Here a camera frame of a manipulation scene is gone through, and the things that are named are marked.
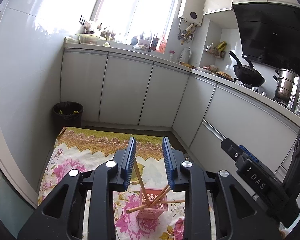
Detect steel steamer pot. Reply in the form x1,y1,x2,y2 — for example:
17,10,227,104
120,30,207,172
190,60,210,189
273,68,300,114

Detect orange bottle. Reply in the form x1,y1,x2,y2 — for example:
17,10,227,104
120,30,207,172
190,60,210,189
159,35,167,53

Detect floral printed cloth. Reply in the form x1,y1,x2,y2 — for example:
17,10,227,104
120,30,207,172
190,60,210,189
37,126,213,240

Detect black wok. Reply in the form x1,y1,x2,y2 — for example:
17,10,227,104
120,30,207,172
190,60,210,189
229,51,266,88

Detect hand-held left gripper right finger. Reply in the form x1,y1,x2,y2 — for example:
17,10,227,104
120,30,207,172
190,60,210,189
162,137,282,240

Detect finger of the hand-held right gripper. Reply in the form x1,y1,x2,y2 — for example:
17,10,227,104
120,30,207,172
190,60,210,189
221,138,259,170

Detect white three-door base cabinet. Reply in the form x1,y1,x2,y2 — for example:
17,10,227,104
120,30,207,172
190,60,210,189
60,49,190,128

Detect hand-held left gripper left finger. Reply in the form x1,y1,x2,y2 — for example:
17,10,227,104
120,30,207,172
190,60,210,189
17,137,137,240

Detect white kitchen countertop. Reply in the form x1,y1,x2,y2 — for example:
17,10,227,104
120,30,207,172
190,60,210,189
63,36,300,128

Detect wall spice rack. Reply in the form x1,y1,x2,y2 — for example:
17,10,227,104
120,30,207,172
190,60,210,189
205,42,227,59

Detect white water heater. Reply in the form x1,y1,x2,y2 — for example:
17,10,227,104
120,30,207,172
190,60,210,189
178,0,206,27

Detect dark woven trash bin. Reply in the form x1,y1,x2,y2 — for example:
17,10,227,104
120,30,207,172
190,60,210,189
52,102,84,128

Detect wooden rack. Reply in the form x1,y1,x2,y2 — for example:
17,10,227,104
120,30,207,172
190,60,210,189
139,31,152,47

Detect black range hood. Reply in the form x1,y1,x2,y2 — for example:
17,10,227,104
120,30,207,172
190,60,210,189
232,4,300,77

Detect row of small ornaments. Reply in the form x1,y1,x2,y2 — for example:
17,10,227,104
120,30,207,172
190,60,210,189
97,22,118,40

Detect water heater pipes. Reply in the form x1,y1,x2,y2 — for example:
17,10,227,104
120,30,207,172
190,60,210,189
177,22,194,45

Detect white electric kettle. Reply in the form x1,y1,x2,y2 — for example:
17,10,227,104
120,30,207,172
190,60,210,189
179,47,192,65

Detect gas stove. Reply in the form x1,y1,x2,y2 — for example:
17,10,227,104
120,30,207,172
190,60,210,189
234,79,290,105

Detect kitchen window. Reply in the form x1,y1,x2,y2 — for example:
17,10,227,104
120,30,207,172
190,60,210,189
90,0,182,44

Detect pale mixing bowl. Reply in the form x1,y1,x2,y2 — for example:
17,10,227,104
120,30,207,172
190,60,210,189
79,34,100,45

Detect dark utensil holder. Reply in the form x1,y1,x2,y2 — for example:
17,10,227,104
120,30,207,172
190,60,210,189
150,32,160,51

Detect pink perforated chopstick holder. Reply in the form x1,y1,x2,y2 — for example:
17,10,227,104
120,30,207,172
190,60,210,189
136,186,169,219

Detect white base cabinet with drawers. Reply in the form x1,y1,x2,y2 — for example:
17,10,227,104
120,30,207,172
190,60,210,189
172,74,300,178

